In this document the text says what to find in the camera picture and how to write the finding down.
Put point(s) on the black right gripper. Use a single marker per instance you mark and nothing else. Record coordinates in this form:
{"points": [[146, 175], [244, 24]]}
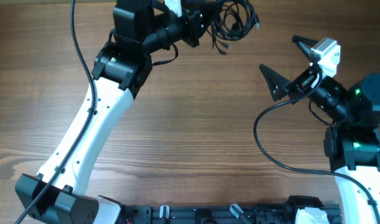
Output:
{"points": [[280, 86]]}

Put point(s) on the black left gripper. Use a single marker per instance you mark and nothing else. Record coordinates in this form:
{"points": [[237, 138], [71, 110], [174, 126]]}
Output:
{"points": [[196, 23]]}

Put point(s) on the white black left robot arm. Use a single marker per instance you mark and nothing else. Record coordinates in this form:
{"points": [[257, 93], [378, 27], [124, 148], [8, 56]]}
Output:
{"points": [[57, 193]]}

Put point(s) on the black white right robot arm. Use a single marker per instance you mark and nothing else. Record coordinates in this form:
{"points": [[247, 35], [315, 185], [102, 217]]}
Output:
{"points": [[352, 142]]}

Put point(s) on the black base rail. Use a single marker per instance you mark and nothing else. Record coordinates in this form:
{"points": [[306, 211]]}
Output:
{"points": [[296, 209]]}

